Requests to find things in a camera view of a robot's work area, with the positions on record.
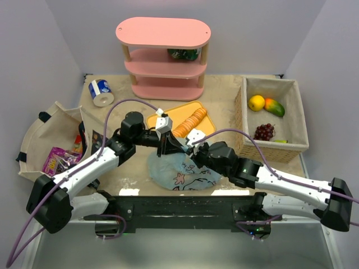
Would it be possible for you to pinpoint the red snack packet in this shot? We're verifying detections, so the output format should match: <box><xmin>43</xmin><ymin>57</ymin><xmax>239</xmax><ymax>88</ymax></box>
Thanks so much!
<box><xmin>71</xmin><ymin>134</ymin><xmax>83</xmax><ymax>154</ymax></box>

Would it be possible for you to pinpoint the red green mango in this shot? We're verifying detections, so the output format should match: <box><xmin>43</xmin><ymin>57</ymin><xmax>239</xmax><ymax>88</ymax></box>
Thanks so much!
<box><xmin>264</xmin><ymin>98</ymin><xmax>286</xmax><ymax>118</ymax></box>

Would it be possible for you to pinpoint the light blue plastic bag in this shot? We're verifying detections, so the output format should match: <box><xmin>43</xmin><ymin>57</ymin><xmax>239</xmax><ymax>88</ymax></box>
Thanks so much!
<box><xmin>147</xmin><ymin>152</ymin><xmax>222</xmax><ymax>191</ymax></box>

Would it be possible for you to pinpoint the pink three-tier shelf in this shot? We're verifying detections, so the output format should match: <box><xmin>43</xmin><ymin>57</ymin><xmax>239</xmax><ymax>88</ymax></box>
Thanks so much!
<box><xmin>116</xmin><ymin>17</ymin><xmax>211</xmax><ymax>101</ymax></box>

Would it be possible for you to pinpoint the aluminium frame rail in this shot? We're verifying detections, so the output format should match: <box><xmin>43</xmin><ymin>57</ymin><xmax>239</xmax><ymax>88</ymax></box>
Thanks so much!
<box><xmin>36</xmin><ymin>210</ymin><xmax>332</xmax><ymax>225</ymax></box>

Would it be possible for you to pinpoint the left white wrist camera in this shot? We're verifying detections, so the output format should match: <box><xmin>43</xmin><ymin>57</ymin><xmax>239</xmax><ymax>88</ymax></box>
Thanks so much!
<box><xmin>155</xmin><ymin>117</ymin><xmax>173</xmax><ymax>137</ymax></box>

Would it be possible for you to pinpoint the yellow plastic tray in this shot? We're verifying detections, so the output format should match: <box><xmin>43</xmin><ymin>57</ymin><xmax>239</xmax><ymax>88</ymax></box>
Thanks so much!
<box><xmin>145</xmin><ymin>100</ymin><xmax>217</xmax><ymax>140</ymax></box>

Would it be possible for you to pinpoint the beige canvas tote bag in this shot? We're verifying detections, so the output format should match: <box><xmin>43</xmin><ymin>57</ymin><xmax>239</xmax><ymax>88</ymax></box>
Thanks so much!
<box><xmin>16</xmin><ymin>101</ymin><xmax>104</xmax><ymax>182</ymax></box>

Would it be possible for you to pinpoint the blue white paper roll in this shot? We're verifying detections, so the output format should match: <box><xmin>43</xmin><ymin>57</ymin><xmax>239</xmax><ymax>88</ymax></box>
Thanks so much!
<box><xmin>88</xmin><ymin>79</ymin><xmax>114</xmax><ymax>107</ymax></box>

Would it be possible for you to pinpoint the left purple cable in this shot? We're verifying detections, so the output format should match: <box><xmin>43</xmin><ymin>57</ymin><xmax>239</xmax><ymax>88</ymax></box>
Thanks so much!
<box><xmin>5</xmin><ymin>99</ymin><xmax>163</xmax><ymax>268</ymax></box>

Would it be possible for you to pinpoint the purple snack packet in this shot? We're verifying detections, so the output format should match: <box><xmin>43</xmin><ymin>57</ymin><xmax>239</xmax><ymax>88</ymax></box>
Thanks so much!
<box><xmin>42</xmin><ymin>147</ymin><xmax>82</xmax><ymax>177</ymax></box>

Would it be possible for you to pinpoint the red-brown chip bag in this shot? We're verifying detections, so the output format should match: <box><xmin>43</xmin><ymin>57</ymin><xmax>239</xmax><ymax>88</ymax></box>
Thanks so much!
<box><xmin>91</xmin><ymin>130</ymin><xmax>103</xmax><ymax>154</ymax></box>

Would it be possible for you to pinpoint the long baguette bread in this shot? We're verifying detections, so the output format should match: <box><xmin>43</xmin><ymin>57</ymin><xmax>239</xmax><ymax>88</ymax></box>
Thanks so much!
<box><xmin>172</xmin><ymin>108</ymin><xmax>207</xmax><ymax>138</ymax></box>

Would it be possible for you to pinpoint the wicker basket with liner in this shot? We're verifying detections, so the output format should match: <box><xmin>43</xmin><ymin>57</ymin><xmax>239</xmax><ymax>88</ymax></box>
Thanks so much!
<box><xmin>234</xmin><ymin>77</ymin><xmax>309</xmax><ymax>163</ymax></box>

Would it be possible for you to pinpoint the green snack packet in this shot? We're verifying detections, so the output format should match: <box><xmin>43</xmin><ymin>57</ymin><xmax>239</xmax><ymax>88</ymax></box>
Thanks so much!
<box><xmin>167</xmin><ymin>48</ymin><xmax>201</xmax><ymax>61</ymax></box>

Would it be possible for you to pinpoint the purple cable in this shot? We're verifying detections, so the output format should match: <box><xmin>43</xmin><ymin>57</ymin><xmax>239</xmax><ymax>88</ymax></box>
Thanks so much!
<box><xmin>193</xmin><ymin>128</ymin><xmax>359</xmax><ymax>204</ymax></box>
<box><xmin>5</xmin><ymin>99</ymin><xmax>163</xmax><ymax>268</ymax></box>

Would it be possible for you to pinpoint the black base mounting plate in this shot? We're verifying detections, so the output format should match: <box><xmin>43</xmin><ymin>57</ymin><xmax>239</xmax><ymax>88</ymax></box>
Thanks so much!
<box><xmin>84</xmin><ymin>192</ymin><xmax>281</xmax><ymax>239</ymax></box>

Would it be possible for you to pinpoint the purple grape bunch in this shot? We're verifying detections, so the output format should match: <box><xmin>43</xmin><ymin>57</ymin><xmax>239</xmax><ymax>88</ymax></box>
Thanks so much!
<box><xmin>254</xmin><ymin>123</ymin><xmax>275</xmax><ymax>141</ymax></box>

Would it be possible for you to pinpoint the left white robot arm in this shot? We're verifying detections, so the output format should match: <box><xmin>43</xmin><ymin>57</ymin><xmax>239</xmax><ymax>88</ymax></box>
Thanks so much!
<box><xmin>26</xmin><ymin>112</ymin><xmax>183</xmax><ymax>234</ymax></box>

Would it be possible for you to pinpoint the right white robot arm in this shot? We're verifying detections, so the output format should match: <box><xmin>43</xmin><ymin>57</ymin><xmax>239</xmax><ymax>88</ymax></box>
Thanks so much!
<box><xmin>187</xmin><ymin>141</ymin><xmax>354</xmax><ymax>232</ymax></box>

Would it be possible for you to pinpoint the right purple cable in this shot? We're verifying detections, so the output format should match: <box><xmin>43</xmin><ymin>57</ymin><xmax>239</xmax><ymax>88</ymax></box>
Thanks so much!
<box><xmin>193</xmin><ymin>128</ymin><xmax>359</xmax><ymax>204</ymax></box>

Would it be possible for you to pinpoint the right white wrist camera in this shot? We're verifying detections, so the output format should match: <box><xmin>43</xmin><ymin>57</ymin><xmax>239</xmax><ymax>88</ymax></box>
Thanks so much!
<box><xmin>186</xmin><ymin>128</ymin><xmax>206</xmax><ymax>154</ymax></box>

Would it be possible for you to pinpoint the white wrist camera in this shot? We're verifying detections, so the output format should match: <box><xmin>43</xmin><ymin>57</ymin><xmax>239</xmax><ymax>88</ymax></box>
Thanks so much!
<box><xmin>186</xmin><ymin>128</ymin><xmax>206</xmax><ymax>154</ymax></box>
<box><xmin>155</xmin><ymin>117</ymin><xmax>173</xmax><ymax>137</ymax></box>

